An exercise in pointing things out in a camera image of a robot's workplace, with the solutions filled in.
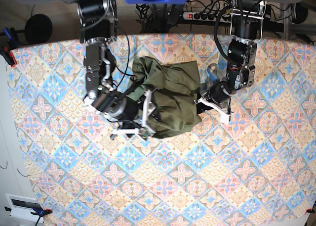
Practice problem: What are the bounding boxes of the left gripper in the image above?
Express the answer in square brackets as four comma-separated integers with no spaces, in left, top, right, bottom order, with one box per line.
[194,86,232,114]

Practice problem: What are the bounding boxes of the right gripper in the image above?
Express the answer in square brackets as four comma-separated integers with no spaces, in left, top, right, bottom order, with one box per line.
[110,89,156,138]

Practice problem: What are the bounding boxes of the olive green t-shirt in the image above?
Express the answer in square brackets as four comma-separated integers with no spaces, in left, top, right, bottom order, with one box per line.
[129,56,201,139]

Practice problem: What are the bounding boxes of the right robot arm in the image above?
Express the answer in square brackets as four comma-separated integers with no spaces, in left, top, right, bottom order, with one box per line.
[15,0,156,139]

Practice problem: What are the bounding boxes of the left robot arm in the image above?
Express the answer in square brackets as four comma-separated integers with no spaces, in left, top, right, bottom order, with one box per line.
[195,0,301,123]

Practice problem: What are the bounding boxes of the patterned tablecloth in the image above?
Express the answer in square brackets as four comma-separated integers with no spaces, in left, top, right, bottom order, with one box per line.
[7,39,316,226]

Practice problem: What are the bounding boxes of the white power strip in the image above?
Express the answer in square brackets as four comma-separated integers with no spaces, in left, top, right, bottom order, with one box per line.
[182,12,218,22]

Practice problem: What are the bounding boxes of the black round stool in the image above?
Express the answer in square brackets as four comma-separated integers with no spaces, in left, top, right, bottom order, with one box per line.
[24,14,53,45]

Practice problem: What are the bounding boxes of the blue red clamp lower left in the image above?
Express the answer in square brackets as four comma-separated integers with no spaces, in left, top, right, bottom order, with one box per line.
[4,207,52,226]

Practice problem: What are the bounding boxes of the blue red clamp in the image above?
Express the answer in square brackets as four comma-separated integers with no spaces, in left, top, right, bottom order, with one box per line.
[0,28,17,67]
[4,207,52,226]

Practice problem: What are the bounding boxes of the red clamp lower right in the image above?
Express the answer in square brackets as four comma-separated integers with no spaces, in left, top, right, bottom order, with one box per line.
[305,209,315,214]

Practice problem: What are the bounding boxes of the blue red clamp upper left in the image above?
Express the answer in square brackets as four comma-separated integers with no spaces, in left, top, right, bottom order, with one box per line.
[0,28,17,67]

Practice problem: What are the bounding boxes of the white floor outlet box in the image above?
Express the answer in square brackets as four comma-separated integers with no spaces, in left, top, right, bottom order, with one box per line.
[5,193,41,223]

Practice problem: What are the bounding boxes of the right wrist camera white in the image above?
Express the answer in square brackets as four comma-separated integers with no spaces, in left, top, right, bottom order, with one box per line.
[138,127,156,140]

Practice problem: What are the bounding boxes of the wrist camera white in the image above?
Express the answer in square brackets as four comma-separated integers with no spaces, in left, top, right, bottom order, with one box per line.
[138,127,156,140]
[220,113,231,125]

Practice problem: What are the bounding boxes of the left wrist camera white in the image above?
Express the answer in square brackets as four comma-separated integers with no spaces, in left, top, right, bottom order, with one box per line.
[220,113,231,125]

